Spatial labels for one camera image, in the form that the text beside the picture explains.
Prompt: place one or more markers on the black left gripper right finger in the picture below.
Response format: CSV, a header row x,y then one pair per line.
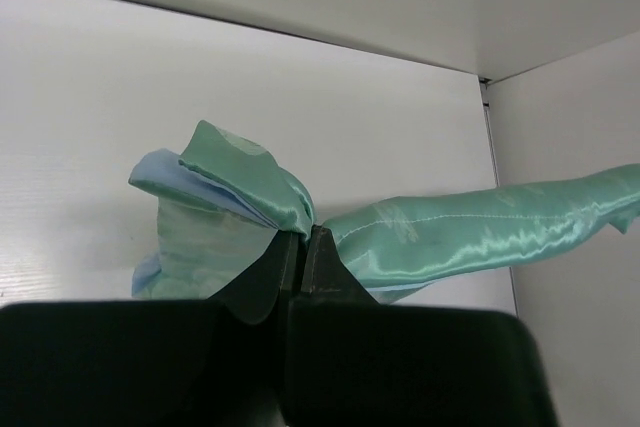
x,y
325,277

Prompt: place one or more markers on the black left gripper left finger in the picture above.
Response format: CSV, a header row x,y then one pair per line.
x,y
251,297

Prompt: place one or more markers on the green satin placemat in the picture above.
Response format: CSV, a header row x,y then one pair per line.
x,y
224,198

